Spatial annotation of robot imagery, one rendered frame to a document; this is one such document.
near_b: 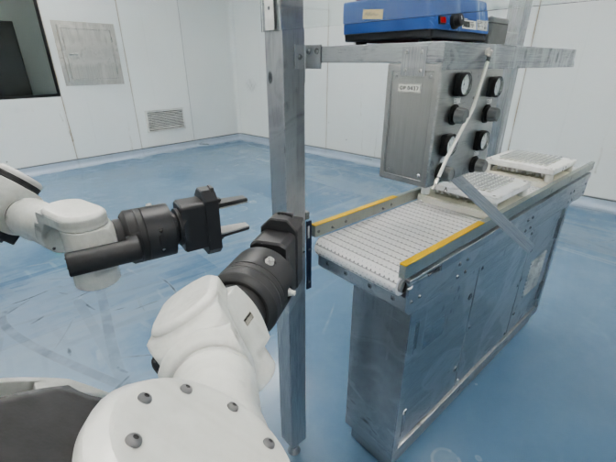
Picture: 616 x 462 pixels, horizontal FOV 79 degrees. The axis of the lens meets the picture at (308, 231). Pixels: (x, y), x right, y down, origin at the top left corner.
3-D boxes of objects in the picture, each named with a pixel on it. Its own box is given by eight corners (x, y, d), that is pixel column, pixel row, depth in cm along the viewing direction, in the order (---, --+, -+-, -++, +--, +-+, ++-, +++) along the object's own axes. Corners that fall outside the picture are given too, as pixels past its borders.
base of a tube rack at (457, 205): (526, 203, 120) (528, 195, 119) (492, 222, 105) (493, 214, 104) (455, 185, 136) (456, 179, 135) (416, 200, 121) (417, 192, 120)
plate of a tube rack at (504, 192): (530, 187, 118) (532, 181, 117) (496, 205, 103) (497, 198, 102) (457, 171, 134) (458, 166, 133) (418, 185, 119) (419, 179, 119)
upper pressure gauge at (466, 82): (458, 97, 60) (463, 71, 59) (451, 96, 61) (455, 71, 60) (470, 95, 62) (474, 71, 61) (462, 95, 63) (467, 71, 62)
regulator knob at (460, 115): (459, 127, 61) (464, 99, 59) (445, 126, 63) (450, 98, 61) (468, 125, 63) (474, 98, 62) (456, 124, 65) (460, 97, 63)
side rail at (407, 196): (314, 237, 95) (315, 225, 94) (311, 236, 96) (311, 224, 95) (524, 158, 175) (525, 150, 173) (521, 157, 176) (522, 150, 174)
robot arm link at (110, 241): (146, 257, 67) (73, 274, 61) (135, 200, 63) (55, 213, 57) (161, 285, 58) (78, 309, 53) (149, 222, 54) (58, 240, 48)
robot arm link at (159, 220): (202, 178, 68) (131, 189, 62) (221, 192, 61) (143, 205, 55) (209, 240, 73) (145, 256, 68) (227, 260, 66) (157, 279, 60)
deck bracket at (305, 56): (310, 69, 74) (310, 43, 72) (293, 69, 77) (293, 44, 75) (321, 69, 75) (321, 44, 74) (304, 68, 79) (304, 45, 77)
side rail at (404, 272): (404, 280, 76) (405, 266, 75) (397, 277, 78) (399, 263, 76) (592, 169, 156) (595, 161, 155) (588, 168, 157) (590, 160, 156)
